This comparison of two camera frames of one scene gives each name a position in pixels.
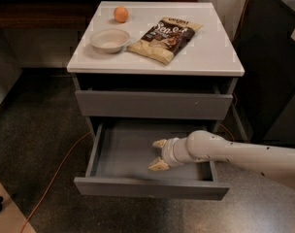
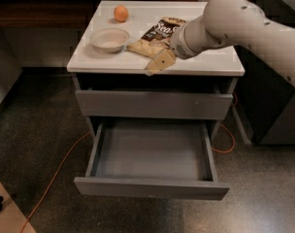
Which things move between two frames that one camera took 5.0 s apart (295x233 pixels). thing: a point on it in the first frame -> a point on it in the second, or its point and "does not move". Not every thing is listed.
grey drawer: (119, 157) does not move
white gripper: (169, 152) -> (179, 47)
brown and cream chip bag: (167, 41) does not move
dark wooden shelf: (60, 12) does not move
